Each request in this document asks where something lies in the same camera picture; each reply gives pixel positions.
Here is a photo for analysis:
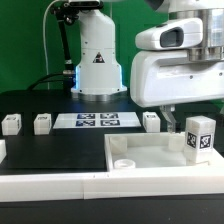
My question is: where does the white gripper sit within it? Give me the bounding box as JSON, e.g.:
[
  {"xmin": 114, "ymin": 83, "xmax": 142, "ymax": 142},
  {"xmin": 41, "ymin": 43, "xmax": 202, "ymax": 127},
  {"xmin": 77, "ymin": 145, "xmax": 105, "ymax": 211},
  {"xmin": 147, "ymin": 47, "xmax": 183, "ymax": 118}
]
[{"xmin": 130, "ymin": 50, "xmax": 224, "ymax": 133}]

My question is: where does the white square tabletop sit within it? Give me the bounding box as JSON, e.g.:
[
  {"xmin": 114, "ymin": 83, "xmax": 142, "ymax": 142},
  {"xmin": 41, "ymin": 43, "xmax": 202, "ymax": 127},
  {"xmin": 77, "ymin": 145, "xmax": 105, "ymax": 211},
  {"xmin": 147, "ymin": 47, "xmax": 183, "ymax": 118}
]
[{"xmin": 105, "ymin": 133, "xmax": 224, "ymax": 171}]

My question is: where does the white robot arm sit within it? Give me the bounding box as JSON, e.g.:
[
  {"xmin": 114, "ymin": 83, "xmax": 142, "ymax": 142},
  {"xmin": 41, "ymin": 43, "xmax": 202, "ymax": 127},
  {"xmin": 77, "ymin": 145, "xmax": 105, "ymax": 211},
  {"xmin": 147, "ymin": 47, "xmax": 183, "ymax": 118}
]
[{"xmin": 69, "ymin": 0, "xmax": 224, "ymax": 132}]

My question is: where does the white marker sheet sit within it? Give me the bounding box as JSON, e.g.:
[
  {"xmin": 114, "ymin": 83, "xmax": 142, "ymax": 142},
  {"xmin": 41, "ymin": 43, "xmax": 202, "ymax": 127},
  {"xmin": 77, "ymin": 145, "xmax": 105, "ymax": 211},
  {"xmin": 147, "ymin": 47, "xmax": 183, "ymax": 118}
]
[{"xmin": 53, "ymin": 112, "xmax": 141, "ymax": 129}]

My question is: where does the white U-shaped obstacle fence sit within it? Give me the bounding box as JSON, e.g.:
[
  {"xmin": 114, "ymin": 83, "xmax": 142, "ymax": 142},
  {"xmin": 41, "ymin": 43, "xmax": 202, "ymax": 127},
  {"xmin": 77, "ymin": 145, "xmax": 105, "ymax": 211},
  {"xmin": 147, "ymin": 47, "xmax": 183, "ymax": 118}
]
[{"xmin": 0, "ymin": 139, "xmax": 224, "ymax": 203}]

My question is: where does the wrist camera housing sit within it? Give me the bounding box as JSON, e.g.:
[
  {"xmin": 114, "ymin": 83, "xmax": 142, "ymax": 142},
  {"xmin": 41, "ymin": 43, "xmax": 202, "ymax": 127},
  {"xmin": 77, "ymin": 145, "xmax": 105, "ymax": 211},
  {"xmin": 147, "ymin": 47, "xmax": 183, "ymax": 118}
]
[{"xmin": 135, "ymin": 18, "xmax": 203, "ymax": 51}]

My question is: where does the black cable bundle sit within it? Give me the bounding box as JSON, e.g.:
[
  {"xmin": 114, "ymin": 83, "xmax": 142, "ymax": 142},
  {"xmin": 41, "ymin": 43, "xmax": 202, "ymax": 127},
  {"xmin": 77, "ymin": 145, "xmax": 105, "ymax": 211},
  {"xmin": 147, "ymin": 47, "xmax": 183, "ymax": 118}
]
[{"xmin": 27, "ymin": 72, "xmax": 75, "ymax": 92}]

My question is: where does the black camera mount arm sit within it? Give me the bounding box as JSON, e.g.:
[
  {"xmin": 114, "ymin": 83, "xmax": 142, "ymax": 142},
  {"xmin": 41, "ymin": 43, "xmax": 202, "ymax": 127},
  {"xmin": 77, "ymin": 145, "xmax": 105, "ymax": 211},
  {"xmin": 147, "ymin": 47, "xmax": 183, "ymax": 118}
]
[{"xmin": 50, "ymin": 3, "xmax": 79, "ymax": 76}]

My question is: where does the white cable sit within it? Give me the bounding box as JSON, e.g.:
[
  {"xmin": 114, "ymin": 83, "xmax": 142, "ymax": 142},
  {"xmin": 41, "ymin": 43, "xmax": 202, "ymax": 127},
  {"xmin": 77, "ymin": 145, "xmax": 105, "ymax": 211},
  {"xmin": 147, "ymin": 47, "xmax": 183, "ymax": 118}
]
[{"xmin": 42, "ymin": 0, "xmax": 63, "ymax": 90}]

